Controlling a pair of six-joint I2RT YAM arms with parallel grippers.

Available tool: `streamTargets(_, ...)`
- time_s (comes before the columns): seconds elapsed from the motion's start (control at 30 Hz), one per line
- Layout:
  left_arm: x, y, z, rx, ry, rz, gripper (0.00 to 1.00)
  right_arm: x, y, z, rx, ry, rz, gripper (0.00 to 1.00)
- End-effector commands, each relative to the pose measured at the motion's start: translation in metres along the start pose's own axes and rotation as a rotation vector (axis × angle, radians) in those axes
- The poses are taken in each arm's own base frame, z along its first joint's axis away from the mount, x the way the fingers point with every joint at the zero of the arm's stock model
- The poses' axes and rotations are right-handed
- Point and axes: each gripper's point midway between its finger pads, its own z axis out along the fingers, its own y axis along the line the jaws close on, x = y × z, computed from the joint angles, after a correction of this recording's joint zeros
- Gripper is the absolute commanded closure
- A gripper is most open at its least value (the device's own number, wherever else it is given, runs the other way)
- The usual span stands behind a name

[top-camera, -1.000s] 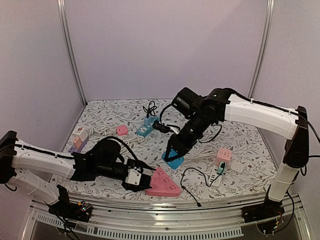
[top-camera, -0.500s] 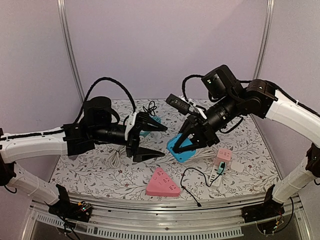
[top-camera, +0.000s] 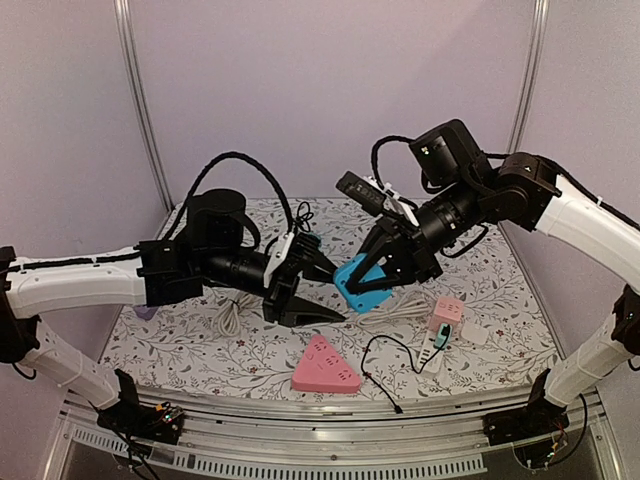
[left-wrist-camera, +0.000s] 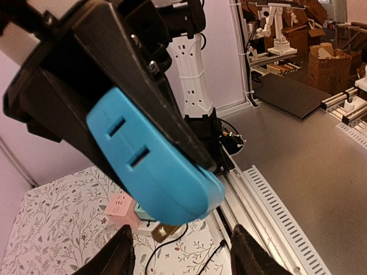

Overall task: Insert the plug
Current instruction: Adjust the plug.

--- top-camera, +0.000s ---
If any blue plug adapter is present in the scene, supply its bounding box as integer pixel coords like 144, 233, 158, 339
332, 252, 396, 315

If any pink cube socket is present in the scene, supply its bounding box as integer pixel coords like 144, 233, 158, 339
429, 296, 464, 332

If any pink power strip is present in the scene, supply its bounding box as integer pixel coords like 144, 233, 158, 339
291, 335, 361, 394

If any teal power strip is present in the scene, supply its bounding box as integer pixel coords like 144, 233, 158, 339
300, 232, 321, 251

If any teal small adapter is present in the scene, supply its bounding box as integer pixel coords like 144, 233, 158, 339
433, 323, 452, 350

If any purple power strip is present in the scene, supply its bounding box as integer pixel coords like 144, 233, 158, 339
133, 306, 158, 321

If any white power strip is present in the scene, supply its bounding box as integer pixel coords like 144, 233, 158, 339
417, 332, 446, 378

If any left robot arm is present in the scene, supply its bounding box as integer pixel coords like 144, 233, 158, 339
1, 188, 341, 445

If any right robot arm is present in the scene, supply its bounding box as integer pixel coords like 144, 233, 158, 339
334, 119, 639, 445

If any floral table mat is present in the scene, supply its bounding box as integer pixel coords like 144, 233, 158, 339
101, 229, 560, 405

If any white square adapter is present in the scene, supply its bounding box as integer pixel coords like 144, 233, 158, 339
460, 323, 489, 345

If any white cord bundle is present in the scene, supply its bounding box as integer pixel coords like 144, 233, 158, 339
354, 292, 434, 331

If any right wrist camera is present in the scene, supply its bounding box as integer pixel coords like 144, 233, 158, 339
336, 171, 419, 227

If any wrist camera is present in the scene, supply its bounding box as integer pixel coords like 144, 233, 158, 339
336, 171, 419, 227
263, 232, 337, 288

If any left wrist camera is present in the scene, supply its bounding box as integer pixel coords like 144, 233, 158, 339
263, 232, 337, 288

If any black thin adapter cable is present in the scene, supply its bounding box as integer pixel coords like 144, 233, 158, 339
360, 333, 441, 415

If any aluminium front rail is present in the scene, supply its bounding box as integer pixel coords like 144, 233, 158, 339
37, 384, 621, 480

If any right aluminium frame post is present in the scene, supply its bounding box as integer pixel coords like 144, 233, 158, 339
504, 0, 550, 154

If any aluminium frame post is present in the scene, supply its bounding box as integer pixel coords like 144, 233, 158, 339
504, 0, 550, 154
113, 0, 174, 212

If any left aluminium frame post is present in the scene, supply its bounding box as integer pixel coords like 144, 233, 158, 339
113, 0, 174, 212

